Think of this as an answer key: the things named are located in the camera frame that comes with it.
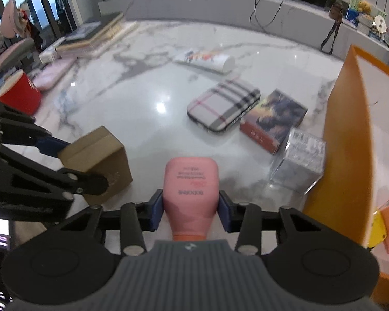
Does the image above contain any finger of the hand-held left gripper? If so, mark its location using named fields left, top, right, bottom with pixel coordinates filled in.
left=0, top=95, right=71, bottom=158
left=0, top=141, right=109, bottom=200

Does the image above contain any pink bottle with orange cap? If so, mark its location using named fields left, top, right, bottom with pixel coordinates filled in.
left=163, top=157, right=220, bottom=242

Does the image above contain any white round fan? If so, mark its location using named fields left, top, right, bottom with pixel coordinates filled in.
left=374, top=11, right=388, bottom=33

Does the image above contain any pink pouch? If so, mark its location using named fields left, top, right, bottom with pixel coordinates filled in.
left=32, top=57, right=76, bottom=91

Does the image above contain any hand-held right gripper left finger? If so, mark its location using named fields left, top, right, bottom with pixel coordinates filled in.
left=50, top=189, right=164, bottom=256

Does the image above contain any grey marble television bench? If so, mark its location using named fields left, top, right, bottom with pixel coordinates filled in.
left=97, top=0, right=389, bottom=61

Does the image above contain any grey pink office chair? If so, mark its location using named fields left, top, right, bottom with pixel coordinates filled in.
left=0, top=37, right=35, bottom=72

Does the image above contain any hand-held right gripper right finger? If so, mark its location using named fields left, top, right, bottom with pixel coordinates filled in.
left=218, top=189, right=328, bottom=256

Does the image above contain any plaid case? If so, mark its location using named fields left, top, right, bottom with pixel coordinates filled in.
left=186, top=79, right=262, bottom=135

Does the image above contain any small brown cardboard box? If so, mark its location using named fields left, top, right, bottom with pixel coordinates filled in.
left=57, top=126, right=133, bottom=205

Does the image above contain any brown camera bag with strap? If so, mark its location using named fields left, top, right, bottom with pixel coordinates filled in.
left=320, top=1, right=345, bottom=55

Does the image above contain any stack of pale books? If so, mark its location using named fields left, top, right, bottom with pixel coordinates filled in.
left=54, top=18, right=137, bottom=58

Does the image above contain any green picture card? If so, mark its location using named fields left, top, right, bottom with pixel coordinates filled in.
left=346, top=0, right=374, bottom=27

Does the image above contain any orange cardboard box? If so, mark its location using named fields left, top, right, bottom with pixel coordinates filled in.
left=303, top=44, right=389, bottom=306

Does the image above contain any black cable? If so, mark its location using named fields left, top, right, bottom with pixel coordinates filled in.
left=249, top=0, right=285, bottom=33

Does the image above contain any book with painted cover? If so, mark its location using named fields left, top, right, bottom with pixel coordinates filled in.
left=239, top=89, right=309, bottom=155

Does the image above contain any white tube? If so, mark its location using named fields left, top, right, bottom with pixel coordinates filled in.
left=173, top=49, right=236, bottom=74

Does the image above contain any red cup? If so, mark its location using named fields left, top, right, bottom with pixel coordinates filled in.
left=0, top=69, right=43, bottom=116

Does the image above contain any small white device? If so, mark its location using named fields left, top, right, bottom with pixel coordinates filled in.
left=38, top=47, right=58, bottom=64

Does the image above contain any clear plastic box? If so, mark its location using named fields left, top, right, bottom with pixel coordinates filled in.
left=269, top=128, right=327, bottom=195

